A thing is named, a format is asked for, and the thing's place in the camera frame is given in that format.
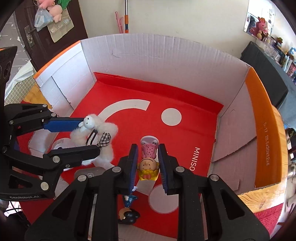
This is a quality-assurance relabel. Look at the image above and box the pink white round device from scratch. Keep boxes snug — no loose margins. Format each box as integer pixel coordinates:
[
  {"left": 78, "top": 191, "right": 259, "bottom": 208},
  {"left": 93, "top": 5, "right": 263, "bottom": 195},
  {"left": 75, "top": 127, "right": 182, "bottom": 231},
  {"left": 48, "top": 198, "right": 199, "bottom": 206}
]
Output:
[{"left": 50, "top": 137, "right": 77, "bottom": 151}]

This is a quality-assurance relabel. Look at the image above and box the mop pole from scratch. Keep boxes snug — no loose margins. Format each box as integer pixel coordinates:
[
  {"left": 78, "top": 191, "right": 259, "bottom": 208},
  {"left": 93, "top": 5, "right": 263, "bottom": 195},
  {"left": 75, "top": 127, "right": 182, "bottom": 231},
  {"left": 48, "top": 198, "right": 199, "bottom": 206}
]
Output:
[{"left": 123, "top": 0, "right": 130, "bottom": 34}]

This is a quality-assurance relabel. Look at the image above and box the pink plush pig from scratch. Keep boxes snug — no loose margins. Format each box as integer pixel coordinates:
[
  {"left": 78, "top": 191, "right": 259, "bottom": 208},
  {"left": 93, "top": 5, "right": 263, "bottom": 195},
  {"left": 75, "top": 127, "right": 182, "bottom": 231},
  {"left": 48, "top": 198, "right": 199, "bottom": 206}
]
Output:
[{"left": 38, "top": 0, "right": 63, "bottom": 22}]

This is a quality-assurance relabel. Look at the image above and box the white fluffy sheep plush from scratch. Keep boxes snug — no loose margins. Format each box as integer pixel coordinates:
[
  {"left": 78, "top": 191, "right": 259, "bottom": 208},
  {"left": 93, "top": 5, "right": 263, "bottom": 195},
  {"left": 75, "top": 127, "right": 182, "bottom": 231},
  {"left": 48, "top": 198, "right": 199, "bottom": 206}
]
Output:
[{"left": 69, "top": 113, "right": 119, "bottom": 168}]

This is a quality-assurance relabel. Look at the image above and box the clear plastic bag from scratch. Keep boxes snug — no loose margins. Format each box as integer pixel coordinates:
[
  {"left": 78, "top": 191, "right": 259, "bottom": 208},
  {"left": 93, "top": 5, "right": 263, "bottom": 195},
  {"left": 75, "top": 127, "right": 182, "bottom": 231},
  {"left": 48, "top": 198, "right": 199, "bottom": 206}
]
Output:
[{"left": 34, "top": 9, "right": 52, "bottom": 32}]

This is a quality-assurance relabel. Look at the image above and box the group of glass cups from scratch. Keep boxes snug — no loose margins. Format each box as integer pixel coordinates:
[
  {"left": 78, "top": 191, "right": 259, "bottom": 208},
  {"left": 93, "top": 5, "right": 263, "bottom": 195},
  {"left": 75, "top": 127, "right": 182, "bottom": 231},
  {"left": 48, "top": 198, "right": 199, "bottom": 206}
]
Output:
[{"left": 264, "top": 43, "right": 281, "bottom": 61}]

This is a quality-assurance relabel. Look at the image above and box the row of bottles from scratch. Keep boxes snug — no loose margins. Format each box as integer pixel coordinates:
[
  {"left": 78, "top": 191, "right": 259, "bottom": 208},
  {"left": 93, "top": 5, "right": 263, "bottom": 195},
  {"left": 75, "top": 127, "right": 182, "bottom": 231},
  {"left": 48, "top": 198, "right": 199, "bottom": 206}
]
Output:
[{"left": 276, "top": 37, "right": 296, "bottom": 81}]

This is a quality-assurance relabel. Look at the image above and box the red paper bag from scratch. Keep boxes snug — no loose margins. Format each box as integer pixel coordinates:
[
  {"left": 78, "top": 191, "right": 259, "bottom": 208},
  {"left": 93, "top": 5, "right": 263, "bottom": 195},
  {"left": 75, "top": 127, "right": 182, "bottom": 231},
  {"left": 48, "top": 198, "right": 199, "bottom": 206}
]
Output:
[{"left": 17, "top": 72, "right": 223, "bottom": 240}]

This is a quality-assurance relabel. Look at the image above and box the pink rabbit plush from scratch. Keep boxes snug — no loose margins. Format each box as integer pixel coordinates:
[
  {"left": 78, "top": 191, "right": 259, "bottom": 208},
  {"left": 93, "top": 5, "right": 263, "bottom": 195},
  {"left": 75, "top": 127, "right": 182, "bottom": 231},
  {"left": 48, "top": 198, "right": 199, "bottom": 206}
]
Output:
[{"left": 250, "top": 17, "right": 272, "bottom": 41}]

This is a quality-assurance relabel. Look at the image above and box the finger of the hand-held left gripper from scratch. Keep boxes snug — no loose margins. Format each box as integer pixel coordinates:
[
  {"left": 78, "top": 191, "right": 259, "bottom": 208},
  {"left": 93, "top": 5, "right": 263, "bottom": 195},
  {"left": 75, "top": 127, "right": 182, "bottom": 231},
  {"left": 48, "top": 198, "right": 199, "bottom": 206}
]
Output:
[
  {"left": 5, "top": 103, "right": 85, "bottom": 138},
  {"left": 2, "top": 145, "right": 101, "bottom": 171}
]

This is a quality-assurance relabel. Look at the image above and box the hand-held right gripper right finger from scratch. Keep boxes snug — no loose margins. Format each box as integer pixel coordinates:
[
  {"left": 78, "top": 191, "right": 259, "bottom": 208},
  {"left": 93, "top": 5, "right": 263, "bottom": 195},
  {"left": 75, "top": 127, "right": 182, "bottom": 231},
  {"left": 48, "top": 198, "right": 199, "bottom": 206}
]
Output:
[{"left": 158, "top": 144, "right": 271, "bottom": 241}]

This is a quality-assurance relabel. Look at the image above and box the red knitted blanket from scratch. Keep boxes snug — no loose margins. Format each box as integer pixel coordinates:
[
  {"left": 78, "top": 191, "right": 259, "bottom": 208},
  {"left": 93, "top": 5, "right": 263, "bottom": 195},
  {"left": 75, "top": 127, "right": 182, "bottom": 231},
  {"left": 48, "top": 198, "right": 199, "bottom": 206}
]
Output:
[{"left": 252, "top": 202, "right": 287, "bottom": 241}]

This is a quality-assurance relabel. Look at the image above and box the brown door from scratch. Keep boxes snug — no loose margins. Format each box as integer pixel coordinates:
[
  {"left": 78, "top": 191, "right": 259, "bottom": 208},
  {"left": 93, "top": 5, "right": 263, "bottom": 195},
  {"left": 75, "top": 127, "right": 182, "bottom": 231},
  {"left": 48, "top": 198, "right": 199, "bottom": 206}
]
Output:
[{"left": 0, "top": 0, "right": 89, "bottom": 71}]

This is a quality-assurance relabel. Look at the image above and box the black-haired blue dress figurine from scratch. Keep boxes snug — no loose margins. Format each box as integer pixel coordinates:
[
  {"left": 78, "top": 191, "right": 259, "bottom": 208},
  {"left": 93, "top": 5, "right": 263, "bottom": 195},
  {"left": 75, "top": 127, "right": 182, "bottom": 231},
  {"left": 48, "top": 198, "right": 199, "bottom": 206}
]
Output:
[{"left": 118, "top": 195, "right": 141, "bottom": 225}]

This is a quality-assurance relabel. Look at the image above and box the clear plastic box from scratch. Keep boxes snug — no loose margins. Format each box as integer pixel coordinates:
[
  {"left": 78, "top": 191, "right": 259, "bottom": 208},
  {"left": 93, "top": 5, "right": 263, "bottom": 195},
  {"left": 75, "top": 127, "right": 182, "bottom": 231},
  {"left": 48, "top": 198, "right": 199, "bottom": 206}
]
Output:
[{"left": 75, "top": 167, "right": 107, "bottom": 180}]

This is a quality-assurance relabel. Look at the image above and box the pink hanger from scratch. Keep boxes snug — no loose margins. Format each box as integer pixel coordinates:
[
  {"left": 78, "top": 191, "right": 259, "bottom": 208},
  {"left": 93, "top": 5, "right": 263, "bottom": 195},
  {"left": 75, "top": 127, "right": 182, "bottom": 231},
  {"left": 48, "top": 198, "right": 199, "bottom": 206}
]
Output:
[{"left": 115, "top": 11, "right": 125, "bottom": 35}]

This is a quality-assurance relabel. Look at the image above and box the door handle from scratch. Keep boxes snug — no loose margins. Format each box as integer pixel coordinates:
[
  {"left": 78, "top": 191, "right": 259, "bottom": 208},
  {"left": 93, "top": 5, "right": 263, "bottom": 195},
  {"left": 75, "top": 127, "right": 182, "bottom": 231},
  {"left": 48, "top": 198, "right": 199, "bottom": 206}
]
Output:
[{"left": 24, "top": 25, "right": 34, "bottom": 48}]

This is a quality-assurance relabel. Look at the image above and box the grey cloth side table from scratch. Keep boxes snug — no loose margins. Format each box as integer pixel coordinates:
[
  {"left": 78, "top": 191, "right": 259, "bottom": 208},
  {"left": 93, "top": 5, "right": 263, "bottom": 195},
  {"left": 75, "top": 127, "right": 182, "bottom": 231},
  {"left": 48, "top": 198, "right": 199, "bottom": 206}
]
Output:
[{"left": 240, "top": 41, "right": 296, "bottom": 130}]

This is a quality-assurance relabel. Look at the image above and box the wall mirror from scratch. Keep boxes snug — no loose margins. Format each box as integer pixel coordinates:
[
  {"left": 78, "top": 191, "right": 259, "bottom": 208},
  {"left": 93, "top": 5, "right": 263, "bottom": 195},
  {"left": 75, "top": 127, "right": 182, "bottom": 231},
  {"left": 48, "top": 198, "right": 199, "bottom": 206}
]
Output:
[{"left": 243, "top": 0, "right": 277, "bottom": 39}]

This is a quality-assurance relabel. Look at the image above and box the green cutting mat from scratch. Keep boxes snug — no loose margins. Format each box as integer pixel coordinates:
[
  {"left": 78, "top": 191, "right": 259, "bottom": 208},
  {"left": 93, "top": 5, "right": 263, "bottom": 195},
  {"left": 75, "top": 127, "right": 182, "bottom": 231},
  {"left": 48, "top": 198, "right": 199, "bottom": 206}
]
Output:
[{"left": 5, "top": 62, "right": 35, "bottom": 105}]

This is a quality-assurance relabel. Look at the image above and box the yellow-haired pink dress figurine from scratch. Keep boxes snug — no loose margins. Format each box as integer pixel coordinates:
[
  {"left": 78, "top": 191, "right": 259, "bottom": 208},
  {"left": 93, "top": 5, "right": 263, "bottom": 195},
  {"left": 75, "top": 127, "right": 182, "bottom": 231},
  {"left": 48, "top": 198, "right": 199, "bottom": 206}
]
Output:
[{"left": 137, "top": 137, "right": 160, "bottom": 181}]

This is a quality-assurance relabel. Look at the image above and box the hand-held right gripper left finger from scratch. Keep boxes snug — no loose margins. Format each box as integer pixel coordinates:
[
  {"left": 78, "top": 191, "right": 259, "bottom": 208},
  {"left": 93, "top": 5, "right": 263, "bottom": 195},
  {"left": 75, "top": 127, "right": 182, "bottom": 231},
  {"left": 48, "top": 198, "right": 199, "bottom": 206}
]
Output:
[{"left": 24, "top": 144, "right": 139, "bottom": 241}]

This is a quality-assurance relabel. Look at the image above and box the orange cardboard box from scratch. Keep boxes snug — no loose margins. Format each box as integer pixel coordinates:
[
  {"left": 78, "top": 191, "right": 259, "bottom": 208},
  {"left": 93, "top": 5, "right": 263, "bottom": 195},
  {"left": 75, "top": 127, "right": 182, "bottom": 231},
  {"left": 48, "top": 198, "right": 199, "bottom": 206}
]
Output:
[{"left": 32, "top": 32, "right": 284, "bottom": 241}]

